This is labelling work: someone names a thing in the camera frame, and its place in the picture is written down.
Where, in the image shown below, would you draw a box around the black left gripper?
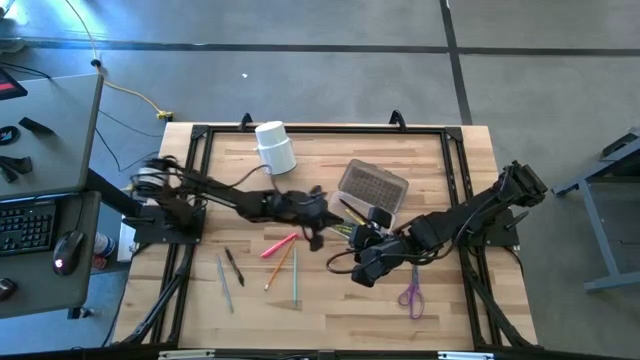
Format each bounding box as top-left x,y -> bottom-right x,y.
264,183 -> 347,226

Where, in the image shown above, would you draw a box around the clear plastic supply box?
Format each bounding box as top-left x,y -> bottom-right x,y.
327,158 -> 410,240

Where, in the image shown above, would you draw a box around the pink highlighter pen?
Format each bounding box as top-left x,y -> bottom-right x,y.
259,232 -> 300,260

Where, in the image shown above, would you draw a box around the orange pencil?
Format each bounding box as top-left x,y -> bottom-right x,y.
263,235 -> 297,292

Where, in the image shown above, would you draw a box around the teal pencil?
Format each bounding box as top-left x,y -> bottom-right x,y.
292,248 -> 300,310

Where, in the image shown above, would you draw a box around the white box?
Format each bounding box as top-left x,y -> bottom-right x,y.
116,223 -> 137,265

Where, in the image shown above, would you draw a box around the purple scissors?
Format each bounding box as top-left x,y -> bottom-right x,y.
397,264 -> 426,320

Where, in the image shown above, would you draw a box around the white cylindrical container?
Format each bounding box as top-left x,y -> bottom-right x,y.
253,120 -> 298,177

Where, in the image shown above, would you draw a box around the black pen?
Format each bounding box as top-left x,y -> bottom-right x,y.
223,246 -> 246,288

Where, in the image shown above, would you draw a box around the grey translucent pen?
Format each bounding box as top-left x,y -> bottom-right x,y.
215,256 -> 235,315

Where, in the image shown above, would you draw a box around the white cup with blue label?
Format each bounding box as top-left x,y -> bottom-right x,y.
93,231 -> 117,260

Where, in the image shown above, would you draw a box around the black computer mouse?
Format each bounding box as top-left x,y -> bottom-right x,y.
51,230 -> 86,278

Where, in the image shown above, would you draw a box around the grey desk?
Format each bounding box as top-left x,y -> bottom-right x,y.
0,73 -> 106,321

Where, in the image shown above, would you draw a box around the black computer keyboard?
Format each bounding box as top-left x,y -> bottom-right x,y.
0,199 -> 58,256

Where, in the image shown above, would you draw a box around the small black desk device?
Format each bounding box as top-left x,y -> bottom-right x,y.
0,277 -> 20,302

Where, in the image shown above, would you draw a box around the dark tablet screen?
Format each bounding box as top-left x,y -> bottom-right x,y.
0,67 -> 29,102

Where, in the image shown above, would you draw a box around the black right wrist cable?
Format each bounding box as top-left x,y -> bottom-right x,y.
325,248 -> 366,276

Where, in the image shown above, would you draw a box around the black aluminium table frame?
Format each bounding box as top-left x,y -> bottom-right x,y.
115,110 -> 540,351

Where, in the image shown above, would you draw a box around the silver metal bracket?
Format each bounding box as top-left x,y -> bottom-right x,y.
437,351 -> 496,360
157,349 -> 217,360

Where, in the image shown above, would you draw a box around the yellow floor cable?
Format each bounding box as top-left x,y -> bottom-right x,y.
63,0 -> 175,123

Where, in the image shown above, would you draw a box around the flat black strap piece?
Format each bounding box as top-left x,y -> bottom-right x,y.
18,116 -> 57,137

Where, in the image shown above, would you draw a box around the black bracket piece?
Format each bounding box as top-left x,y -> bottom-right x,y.
0,155 -> 34,184

